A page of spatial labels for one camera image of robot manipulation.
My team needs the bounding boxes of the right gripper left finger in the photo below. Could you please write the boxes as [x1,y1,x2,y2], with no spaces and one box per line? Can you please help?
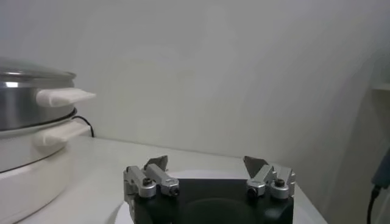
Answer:
[123,155,180,203]

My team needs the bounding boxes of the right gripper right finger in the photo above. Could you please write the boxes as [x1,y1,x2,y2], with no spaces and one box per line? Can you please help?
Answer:
[243,155,297,200]

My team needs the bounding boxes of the round glass pot lid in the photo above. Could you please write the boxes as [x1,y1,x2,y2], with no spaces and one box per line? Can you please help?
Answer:
[0,57,77,82]

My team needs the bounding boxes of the stainless steel steamer basket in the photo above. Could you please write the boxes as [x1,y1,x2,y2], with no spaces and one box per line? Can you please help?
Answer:
[0,77,97,131]

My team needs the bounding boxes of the large white round plate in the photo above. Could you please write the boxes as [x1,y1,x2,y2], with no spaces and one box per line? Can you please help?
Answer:
[105,169,301,224]

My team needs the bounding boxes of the cream electric cooking pot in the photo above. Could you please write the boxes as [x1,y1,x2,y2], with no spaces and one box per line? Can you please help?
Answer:
[0,117,92,224]

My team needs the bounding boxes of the black pot power cable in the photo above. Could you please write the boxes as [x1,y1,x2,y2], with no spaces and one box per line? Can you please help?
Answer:
[72,115,96,138]

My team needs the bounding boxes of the black power adapter cable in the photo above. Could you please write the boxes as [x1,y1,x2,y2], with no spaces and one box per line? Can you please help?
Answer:
[366,147,390,224]

